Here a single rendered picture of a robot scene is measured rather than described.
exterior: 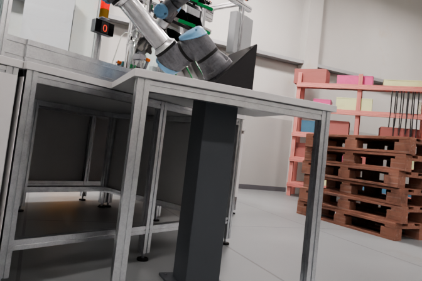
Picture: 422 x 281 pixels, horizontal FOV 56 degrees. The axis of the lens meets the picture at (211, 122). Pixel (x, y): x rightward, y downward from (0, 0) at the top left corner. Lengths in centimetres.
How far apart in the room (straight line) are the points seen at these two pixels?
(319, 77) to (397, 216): 350
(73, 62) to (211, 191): 83
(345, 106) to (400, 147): 292
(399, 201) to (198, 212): 246
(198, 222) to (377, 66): 751
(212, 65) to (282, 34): 577
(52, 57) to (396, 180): 304
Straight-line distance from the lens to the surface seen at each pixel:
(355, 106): 671
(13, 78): 166
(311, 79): 689
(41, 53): 178
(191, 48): 178
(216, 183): 175
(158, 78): 142
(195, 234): 175
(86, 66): 189
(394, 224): 389
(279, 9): 758
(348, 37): 848
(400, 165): 389
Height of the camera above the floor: 61
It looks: 4 degrees up
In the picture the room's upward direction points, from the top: 7 degrees clockwise
